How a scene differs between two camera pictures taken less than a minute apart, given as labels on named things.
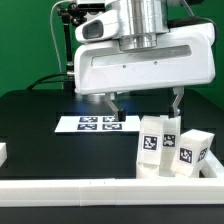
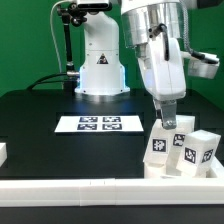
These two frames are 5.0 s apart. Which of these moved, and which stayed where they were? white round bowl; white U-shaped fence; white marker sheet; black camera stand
Moved: white round bowl
Stayed: white marker sheet; black camera stand; white U-shaped fence
